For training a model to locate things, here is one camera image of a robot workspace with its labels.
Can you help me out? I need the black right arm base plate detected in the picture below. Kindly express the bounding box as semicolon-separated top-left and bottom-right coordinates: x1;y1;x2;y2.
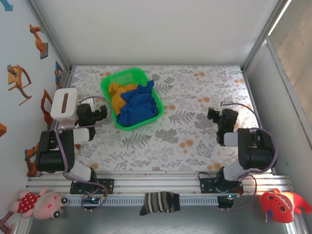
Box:
199;177;244;195

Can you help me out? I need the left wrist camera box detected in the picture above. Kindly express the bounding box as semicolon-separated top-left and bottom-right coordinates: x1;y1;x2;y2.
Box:
84;97;95;113

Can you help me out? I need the perforated grey cable tray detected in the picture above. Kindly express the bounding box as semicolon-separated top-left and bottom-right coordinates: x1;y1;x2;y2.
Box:
65;196;219;207

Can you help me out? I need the floral print tablecloth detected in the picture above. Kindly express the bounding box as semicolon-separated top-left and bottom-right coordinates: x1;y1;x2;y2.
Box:
47;64;256;173

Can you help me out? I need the blue t-shirt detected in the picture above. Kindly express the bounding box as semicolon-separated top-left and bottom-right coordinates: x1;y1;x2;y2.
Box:
116;79;159;127

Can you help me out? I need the aluminium rail base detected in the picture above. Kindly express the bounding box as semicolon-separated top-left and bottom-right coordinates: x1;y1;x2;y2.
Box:
25;170;294;195

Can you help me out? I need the black and white striped sock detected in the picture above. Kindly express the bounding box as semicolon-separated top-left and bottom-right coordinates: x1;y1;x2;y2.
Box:
139;192;181;216

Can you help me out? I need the orange-yellow garment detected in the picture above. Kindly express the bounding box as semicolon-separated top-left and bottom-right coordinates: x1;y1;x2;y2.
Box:
108;82;139;117

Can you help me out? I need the aluminium frame post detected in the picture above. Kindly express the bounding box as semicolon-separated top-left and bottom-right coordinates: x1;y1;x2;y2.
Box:
243;0;292;71
25;0;73;74

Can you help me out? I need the white tissue box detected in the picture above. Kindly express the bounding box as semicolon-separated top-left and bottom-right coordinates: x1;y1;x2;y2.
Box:
50;87;78;122

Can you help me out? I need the pink pig plush toy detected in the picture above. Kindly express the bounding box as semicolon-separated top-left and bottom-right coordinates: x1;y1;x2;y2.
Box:
9;187;69;220

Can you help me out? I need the red fish plush toy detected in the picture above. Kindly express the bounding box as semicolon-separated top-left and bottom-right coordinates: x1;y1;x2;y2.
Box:
259;189;312;224

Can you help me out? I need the green plastic mesh basket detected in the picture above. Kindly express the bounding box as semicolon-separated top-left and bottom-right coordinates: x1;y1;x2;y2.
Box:
100;68;164;131

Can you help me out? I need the blue and orange wall sticker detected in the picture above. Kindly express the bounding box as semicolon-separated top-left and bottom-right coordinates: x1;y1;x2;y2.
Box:
54;60;63;89

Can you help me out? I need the orange claw machine wall sticker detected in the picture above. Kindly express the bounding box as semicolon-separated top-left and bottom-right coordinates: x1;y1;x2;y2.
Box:
6;64;33;106

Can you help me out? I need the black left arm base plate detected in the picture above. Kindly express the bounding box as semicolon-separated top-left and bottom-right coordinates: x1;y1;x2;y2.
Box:
70;178;115;195

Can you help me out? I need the small black controller board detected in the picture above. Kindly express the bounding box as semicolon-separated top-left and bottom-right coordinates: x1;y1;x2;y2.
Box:
81;196;101;208
217;195;235;209

